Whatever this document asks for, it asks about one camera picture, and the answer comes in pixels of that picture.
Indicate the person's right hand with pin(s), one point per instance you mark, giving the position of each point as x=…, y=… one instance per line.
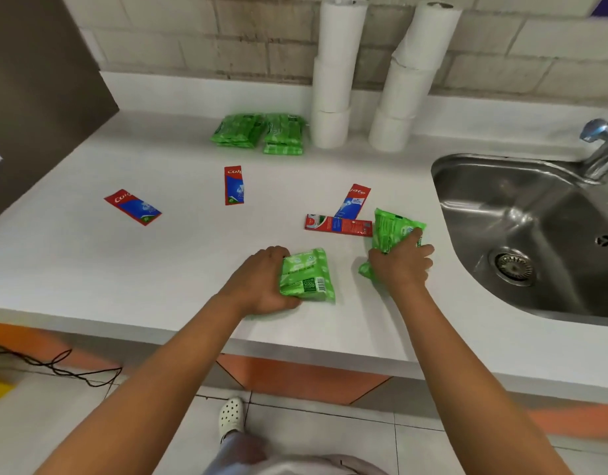
x=403, y=267

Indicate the person's left hand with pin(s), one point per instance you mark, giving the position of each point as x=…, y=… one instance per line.
x=259, y=281

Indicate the group of green wipe packets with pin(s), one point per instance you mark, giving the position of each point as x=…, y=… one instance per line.
x=284, y=128
x=306, y=277
x=237, y=128

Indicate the white toilet paper roll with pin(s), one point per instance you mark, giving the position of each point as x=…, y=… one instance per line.
x=408, y=91
x=329, y=129
x=390, y=132
x=425, y=37

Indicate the group of white toilet rolls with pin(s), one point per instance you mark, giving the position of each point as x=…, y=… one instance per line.
x=333, y=86
x=341, y=29

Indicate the person's right forearm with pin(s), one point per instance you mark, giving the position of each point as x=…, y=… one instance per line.
x=462, y=390

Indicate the person's left forearm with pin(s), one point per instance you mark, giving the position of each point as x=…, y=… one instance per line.
x=150, y=390

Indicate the white countertop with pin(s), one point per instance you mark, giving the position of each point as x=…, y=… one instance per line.
x=135, y=272

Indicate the person's blue trouser leg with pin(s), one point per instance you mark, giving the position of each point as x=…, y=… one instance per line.
x=234, y=455

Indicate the person's light shirt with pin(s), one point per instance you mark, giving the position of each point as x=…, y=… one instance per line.
x=323, y=466

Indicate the orange and grey cabinet front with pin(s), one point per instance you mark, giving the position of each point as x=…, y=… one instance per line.
x=294, y=378

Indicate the metal sink drain strainer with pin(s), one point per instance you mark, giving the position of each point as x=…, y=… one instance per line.
x=514, y=264

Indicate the white clog shoe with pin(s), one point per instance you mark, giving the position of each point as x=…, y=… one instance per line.
x=232, y=418

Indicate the stainless steel sink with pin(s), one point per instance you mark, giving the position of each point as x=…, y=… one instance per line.
x=546, y=227

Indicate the chrome faucet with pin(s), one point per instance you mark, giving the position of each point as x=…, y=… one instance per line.
x=605, y=153

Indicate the brown cabinet panel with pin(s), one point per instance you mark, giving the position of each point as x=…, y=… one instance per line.
x=36, y=69

